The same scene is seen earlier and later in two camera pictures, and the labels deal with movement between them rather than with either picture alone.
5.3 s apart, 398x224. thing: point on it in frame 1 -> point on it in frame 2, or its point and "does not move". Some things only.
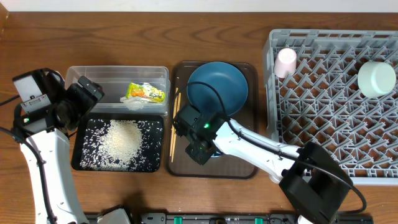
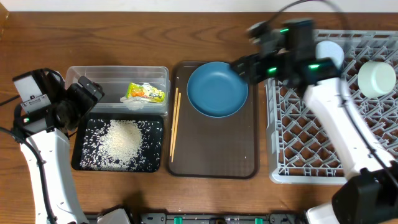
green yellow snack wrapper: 144,91 does not move
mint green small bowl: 375,79 does not move
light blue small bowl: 212,155 -> 329,49
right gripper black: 201,158 -> 249,68
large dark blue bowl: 229,82 does not move
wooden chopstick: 177,111 does not move
